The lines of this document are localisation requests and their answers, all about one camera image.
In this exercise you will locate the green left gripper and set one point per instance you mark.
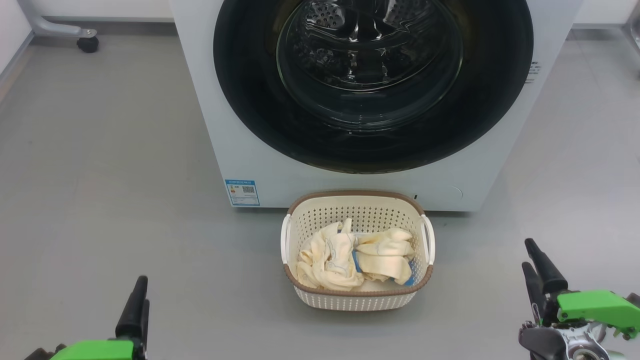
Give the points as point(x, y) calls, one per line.
point(95, 351)

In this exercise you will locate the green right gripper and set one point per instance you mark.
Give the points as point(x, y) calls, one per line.
point(600, 310)

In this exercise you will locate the cream garment with blue trim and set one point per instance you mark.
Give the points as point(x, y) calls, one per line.
point(385, 255)

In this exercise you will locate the cream garment blue line print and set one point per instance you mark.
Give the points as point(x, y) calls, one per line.
point(330, 260)

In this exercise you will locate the glass washing machine door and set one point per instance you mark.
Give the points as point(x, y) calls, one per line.
point(250, 100)

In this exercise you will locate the white front-load washing machine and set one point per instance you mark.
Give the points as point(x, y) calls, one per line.
point(240, 150)

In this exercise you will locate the stainless steel washer drum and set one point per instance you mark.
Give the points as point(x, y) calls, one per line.
point(350, 50)

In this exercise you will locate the blue energy label sticker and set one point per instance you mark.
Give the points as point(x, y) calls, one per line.
point(242, 192)

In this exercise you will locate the cream laundry basket brown rim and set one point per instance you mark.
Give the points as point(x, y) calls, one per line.
point(350, 210)

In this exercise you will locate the grey metal stand leg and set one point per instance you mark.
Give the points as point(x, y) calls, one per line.
point(636, 30)

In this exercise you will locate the grey stand leg with caster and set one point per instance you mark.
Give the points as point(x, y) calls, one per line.
point(50, 26)

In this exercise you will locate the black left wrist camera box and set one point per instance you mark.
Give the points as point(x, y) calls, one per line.
point(42, 354)

